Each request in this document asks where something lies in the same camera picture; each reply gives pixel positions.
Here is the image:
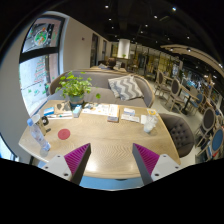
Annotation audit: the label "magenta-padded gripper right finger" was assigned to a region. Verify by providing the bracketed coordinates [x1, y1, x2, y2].
[132, 142, 183, 186]

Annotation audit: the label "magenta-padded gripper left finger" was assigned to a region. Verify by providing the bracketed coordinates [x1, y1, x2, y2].
[41, 142, 92, 186]

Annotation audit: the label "clear blue-capped water bottle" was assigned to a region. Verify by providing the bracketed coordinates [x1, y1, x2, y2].
[26, 118, 52, 152]

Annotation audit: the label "flat round red coaster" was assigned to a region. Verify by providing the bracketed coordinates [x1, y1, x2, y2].
[57, 128, 71, 141]

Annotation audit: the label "dark grey tufted chair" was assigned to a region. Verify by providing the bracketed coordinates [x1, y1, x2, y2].
[159, 112, 195, 159]

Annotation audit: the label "white green tube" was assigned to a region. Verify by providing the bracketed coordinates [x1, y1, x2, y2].
[46, 113, 74, 120]

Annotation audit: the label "small light blue carton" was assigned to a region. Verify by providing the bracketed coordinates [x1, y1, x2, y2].
[72, 104, 83, 118]

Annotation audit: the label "small black object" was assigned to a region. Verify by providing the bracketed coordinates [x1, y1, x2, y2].
[41, 115, 50, 127]

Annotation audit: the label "white and blue leaflets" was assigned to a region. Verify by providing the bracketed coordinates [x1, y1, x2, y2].
[120, 107, 141, 124]

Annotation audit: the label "brown paper card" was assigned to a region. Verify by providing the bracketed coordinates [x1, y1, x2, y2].
[54, 101, 73, 114]

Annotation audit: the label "flat blue box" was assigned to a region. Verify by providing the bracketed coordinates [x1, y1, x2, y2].
[43, 106, 56, 117]

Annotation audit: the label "illustrated paper sheet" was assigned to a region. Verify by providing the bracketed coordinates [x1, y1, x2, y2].
[81, 103, 111, 117]

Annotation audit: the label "white mug with black lettering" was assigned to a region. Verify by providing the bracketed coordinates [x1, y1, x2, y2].
[32, 114, 51, 135]

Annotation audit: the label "long white box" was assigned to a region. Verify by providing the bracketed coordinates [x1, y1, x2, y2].
[107, 104, 120, 123]

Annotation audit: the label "green potted plant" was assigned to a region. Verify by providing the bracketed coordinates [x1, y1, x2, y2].
[54, 70, 102, 107]

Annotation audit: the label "grey white chevron pillow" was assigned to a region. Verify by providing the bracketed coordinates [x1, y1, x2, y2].
[107, 74, 145, 102]

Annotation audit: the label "group of round-backed chairs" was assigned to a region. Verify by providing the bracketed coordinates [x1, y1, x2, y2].
[153, 68, 224, 161]

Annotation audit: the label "grey curved sofa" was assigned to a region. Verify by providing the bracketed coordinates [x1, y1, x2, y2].
[48, 68, 157, 109]

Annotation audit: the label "window with festive decals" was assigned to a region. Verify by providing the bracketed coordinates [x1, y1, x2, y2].
[18, 14, 66, 116]

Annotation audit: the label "white round column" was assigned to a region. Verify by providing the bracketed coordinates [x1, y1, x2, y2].
[117, 38, 132, 60]

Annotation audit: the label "group of ceiling lights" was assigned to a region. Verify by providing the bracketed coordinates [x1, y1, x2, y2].
[103, 3, 193, 53]

